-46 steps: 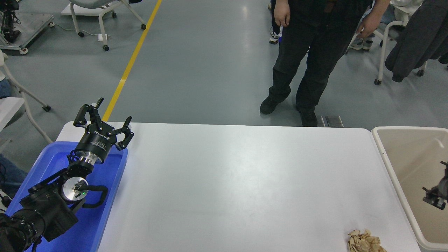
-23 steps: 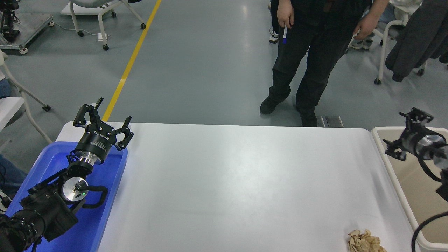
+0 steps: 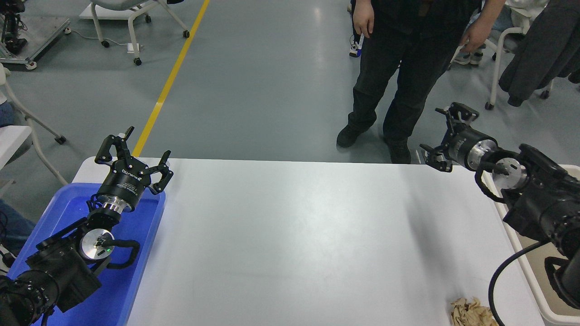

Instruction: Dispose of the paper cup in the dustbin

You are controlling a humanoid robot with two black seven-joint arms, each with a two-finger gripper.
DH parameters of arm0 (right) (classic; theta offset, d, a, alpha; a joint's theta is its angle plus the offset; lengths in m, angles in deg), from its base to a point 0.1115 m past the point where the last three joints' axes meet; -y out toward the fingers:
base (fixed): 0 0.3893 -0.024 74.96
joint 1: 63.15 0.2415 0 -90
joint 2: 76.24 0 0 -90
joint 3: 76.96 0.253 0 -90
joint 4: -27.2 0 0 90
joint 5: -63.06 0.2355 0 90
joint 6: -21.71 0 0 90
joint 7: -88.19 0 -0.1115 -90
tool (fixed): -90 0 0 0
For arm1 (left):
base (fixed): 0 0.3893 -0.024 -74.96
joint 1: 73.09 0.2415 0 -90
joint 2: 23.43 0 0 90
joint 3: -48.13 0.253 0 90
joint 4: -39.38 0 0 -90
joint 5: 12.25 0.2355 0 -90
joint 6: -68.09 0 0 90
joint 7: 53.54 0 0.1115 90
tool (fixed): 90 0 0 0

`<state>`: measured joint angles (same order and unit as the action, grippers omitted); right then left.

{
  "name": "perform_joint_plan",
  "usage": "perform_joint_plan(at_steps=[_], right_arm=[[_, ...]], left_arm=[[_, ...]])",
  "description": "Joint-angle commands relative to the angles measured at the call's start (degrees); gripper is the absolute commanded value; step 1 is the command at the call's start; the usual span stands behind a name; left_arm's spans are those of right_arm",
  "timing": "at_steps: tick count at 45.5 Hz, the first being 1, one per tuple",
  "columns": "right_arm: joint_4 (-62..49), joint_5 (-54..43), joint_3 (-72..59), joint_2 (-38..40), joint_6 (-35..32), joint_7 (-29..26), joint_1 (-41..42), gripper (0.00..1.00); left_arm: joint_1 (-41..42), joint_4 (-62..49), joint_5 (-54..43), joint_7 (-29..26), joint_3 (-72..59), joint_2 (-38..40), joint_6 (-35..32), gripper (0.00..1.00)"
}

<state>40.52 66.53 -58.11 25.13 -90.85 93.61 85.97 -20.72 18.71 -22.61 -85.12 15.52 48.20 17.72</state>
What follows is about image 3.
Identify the white wheeled chair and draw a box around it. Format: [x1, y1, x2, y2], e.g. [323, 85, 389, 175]
[89, 0, 190, 67]
[479, 20, 554, 110]
[0, 63, 68, 187]

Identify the crumpled tan paper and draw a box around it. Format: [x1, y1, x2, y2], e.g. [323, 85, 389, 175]
[450, 297, 499, 326]

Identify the blue plastic tray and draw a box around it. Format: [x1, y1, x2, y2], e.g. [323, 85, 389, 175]
[7, 182, 166, 326]

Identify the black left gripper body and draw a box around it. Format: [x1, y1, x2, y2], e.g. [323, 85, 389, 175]
[97, 158, 153, 210]

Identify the dark grey jacket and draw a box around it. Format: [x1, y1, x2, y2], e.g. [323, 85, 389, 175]
[498, 0, 580, 107]

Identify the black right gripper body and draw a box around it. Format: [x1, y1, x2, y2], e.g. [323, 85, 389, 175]
[446, 127, 483, 169]

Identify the white floor cable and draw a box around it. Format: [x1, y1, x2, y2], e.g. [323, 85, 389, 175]
[70, 29, 130, 48]

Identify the black equipment stand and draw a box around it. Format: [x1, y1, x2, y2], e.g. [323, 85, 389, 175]
[0, 0, 27, 56]

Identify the white flat board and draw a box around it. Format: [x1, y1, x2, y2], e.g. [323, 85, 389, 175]
[79, 3, 151, 21]

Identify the large pale bin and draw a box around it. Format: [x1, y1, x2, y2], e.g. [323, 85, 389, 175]
[483, 164, 580, 326]

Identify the person's left hand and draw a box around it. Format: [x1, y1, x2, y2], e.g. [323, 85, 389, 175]
[460, 20, 493, 54]

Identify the person's right hand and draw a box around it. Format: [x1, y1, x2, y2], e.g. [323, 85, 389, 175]
[353, 0, 375, 38]

